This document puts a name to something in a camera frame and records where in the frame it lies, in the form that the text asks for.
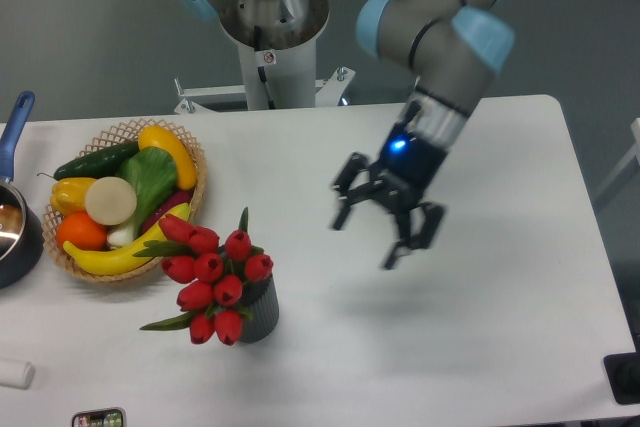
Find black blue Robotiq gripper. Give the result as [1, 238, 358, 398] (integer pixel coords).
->
[331, 122, 448, 270]

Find red tulip bouquet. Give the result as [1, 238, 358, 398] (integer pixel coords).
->
[140, 209, 274, 346]

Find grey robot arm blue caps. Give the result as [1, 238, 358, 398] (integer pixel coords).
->
[180, 0, 515, 269]

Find dark grey ribbed vase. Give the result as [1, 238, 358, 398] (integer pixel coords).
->
[239, 276, 280, 344]

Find purple eggplant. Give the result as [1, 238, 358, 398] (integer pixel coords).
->
[140, 190, 192, 234]

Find white furniture at right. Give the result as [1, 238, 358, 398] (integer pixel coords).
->
[592, 118, 639, 211]

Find green bok choy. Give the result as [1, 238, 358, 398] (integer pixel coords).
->
[107, 147, 177, 249]

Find yellow squash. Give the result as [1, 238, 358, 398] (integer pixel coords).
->
[138, 125, 197, 190]

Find beige round disc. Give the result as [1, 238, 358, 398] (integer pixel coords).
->
[84, 177, 137, 226]

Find yellow banana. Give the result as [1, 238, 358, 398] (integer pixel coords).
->
[61, 203, 191, 282]

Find green cucumber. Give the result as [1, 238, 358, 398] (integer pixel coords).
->
[38, 141, 139, 181]

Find black device at edge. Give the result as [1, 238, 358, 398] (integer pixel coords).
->
[603, 352, 639, 405]

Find orange fruit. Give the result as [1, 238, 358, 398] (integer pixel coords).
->
[56, 212, 107, 251]

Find yellow bell pepper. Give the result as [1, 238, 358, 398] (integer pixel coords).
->
[50, 177, 96, 216]

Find smartphone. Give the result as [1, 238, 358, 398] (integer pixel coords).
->
[70, 407, 126, 427]

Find white cylindrical object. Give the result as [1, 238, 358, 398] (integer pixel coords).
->
[0, 358, 35, 390]

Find white metal base frame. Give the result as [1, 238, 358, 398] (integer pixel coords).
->
[172, 65, 421, 115]

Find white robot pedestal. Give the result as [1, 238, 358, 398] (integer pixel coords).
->
[220, 0, 329, 111]

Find dark saucepan blue handle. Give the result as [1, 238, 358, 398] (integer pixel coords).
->
[1, 91, 43, 289]

